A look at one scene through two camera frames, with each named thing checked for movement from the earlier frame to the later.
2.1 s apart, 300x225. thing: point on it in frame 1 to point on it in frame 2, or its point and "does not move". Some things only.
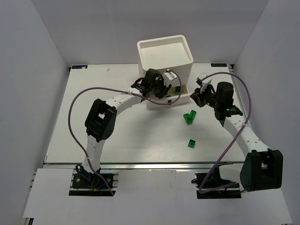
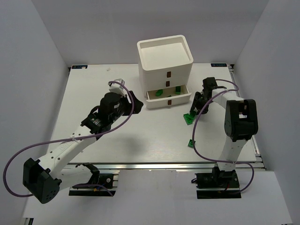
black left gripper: [161, 86] to [129, 103]
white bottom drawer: [171, 96] does not move
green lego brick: [177, 90] does not move
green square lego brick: [191, 143] does not move
